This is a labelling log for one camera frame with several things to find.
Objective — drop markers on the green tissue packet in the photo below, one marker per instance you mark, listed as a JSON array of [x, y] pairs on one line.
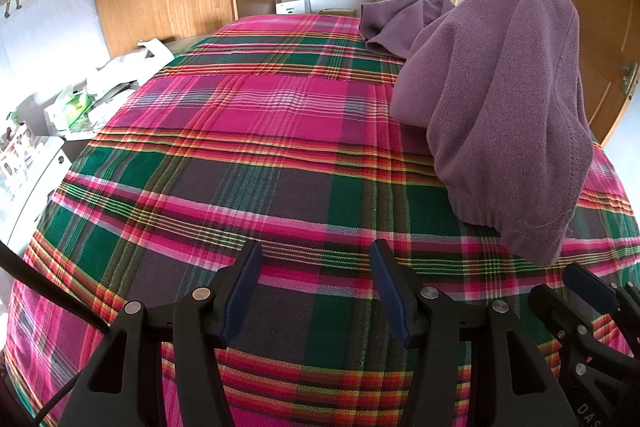
[[75, 107]]

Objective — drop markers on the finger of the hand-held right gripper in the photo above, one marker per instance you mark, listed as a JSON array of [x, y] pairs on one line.
[[590, 287], [560, 317]]

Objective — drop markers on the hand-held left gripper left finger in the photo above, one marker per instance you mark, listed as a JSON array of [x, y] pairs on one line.
[[242, 292]]

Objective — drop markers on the white cabinet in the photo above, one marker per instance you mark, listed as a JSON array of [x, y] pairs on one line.
[[30, 187]]

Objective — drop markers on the pink green plaid blanket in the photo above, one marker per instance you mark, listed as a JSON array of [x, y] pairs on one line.
[[280, 147]]

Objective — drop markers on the white cardboard box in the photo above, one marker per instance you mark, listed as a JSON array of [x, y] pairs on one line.
[[295, 1]]

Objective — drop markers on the purple fleece pants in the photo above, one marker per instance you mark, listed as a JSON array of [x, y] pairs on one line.
[[490, 97]]

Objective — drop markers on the wooden door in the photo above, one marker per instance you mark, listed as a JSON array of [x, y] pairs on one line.
[[595, 7]]

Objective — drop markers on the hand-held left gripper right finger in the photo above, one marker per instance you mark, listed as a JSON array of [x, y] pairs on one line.
[[390, 292]]

